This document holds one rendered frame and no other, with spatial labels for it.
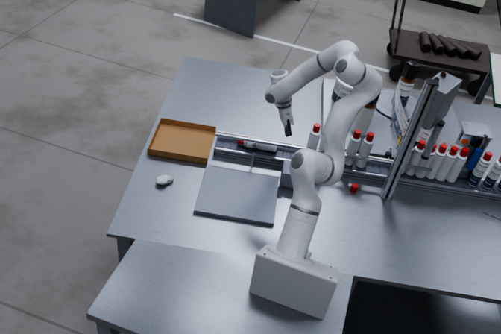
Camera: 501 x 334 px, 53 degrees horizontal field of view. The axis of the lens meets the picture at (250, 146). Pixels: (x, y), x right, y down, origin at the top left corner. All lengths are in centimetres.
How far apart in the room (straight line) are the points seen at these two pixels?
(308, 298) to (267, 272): 18
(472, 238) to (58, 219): 239
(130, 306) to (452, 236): 146
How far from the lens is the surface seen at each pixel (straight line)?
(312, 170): 190
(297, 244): 196
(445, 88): 222
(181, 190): 236
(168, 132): 267
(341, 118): 194
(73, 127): 408
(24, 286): 315
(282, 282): 192
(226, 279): 206
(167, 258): 211
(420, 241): 243
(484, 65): 533
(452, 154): 260
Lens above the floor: 252
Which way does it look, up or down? 40 degrees down
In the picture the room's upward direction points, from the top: 9 degrees clockwise
